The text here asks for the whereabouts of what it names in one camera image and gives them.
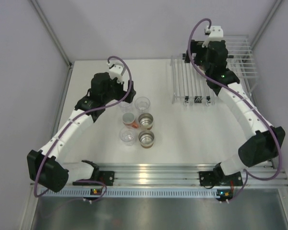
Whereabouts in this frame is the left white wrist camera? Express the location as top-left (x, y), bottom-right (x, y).
top-left (108, 62), bottom-right (126, 84)

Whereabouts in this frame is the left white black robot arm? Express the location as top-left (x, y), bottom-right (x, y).
top-left (27, 72), bottom-right (136, 197)

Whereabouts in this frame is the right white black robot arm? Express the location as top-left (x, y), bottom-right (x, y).
top-left (186, 39), bottom-right (285, 185)

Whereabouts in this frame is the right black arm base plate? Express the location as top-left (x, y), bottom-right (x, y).
top-left (199, 171), bottom-right (217, 189)

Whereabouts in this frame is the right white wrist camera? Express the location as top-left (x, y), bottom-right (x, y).
top-left (202, 25), bottom-right (224, 47)

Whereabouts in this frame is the orange white ceramic mug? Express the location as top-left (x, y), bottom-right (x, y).
top-left (122, 112), bottom-right (139, 128)

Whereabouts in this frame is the steel cup brown band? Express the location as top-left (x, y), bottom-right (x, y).
top-left (138, 113), bottom-right (154, 130)
top-left (138, 130), bottom-right (155, 149)

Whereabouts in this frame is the grey slotted cable duct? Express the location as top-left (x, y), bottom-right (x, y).
top-left (44, 187), bottom-right (232, 198)

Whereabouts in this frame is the aluminium mounting rail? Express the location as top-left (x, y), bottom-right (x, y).
top-left (99, 163), bottom-right (288, 189)

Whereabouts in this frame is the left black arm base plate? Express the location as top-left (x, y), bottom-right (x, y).
top-left (72, 170), bottom-right (115, 186)

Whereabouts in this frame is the clear plastic cup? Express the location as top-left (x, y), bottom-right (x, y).
top-left (119, 126), bottom-right (137, 146)
top-left (135, 97), bottom-right (151, 113)
top-left (118, 102), bottom-right (133, 113)

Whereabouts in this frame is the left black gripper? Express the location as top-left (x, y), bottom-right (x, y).
top-left (102, 75), bottom-right (135, 104)

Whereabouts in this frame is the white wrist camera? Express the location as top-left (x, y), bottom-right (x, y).
top-left (108, 62), bottom-right (126, 84)
top-left (202, 25), bottom-right (224, 47)

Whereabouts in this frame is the white wire dish rack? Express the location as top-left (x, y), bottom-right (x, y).
top-left (170, 35), bottom-right (259, 106)

